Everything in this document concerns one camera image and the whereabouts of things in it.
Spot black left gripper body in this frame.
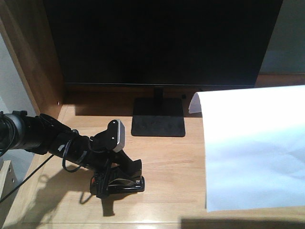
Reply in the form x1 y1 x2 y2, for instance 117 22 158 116
61 133 129 172

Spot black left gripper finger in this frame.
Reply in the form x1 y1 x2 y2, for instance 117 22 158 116
94 170 110 198
119 159 142 177

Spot black stapler with orange tab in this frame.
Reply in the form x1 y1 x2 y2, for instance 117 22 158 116
90 166 145 196

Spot white paper sheets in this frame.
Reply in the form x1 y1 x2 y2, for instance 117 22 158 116
189 85 305 211

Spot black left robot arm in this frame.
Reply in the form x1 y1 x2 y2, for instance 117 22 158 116
0 111 145 199

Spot black monitor stand base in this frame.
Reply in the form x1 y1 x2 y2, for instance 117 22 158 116
131 87 185 137

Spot black computer monitor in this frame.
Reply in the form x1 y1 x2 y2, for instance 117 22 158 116
43 0 282 87

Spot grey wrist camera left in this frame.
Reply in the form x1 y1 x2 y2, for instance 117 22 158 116
106 119 125 153

